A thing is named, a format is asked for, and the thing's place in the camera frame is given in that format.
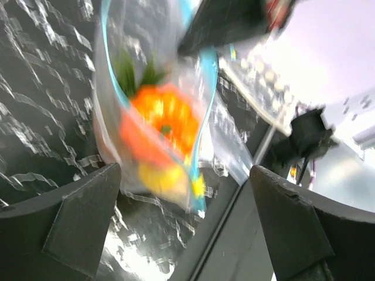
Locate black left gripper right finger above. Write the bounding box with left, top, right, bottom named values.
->
left=250, top=166, right=374, bottom=280

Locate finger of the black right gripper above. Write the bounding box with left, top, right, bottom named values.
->
left=178, top=0, right=268, bottom=56

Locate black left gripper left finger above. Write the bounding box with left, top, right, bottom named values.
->
left=1, top=163, right=121, bottom=280

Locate toy pineapple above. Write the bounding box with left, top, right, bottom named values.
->
left=114, top=50, right=169, bottom=99

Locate teal zipper clear bag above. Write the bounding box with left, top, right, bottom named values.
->
left=93, top=1, right=253, bottom=213

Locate orange toy tangerine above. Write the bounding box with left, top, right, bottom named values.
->
left=120, top=83, right=200, bottom=167

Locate yellow toy mango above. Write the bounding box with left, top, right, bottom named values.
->
left=138, top=163, right=189, bottom=201

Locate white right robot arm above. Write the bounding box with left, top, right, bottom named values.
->
left=179, top=1, right=374, bottom=212

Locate bag of round silver items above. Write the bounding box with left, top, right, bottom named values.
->
left=219, top=37, right=297, bottom=136

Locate black marble pattern mat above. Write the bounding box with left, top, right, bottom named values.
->
left=0, top=0, right=264, bottom=281

